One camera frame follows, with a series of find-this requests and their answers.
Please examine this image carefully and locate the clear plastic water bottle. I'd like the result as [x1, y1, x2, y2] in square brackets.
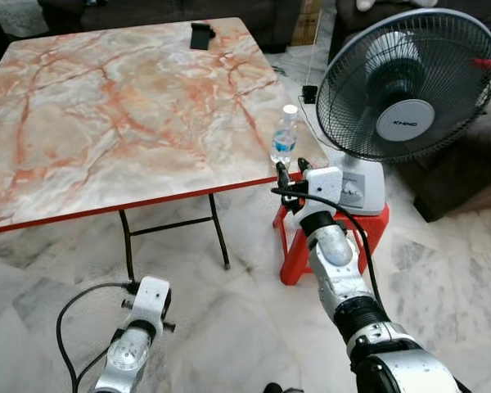
[271, 104, 300, 165]

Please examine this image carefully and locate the red plastic stool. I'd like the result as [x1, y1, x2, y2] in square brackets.
[273, 202, 390, 287]

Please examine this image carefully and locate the grey table fan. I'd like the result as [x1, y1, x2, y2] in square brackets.
[316, 8, 491, 216]

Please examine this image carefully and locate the brown cardboard box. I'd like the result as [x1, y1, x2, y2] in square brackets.
[291, 0, 325, 47]

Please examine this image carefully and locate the dark long sofa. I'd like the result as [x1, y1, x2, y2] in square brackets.
[39, 0, 304, 52]

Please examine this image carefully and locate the black phone stand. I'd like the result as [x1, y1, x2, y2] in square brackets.
[190, 22, 217, 52]

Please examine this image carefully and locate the dark low sofa seat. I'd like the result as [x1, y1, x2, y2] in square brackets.
[393, 111, 491, 224]

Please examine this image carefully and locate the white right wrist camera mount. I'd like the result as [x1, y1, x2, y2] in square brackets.
[308, 167, 345, 212]

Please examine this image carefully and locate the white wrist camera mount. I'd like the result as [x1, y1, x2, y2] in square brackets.
[308, 167, 345, 212]
[121, 276, 173, 332]

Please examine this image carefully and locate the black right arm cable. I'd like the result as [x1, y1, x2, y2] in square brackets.
[270, 187, 385, 312]

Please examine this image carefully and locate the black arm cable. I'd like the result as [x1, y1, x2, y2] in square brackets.
[56, 281, 140, 393]
[270, 187, 385, 312]

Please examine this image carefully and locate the black folding table frame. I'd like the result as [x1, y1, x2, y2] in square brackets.
[119, 192, 231, 283]

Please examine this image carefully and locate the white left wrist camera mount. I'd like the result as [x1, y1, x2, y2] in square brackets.
[121, 276, 173, 332]

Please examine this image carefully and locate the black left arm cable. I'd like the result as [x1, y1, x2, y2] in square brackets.
[56, 281, 140, 393]

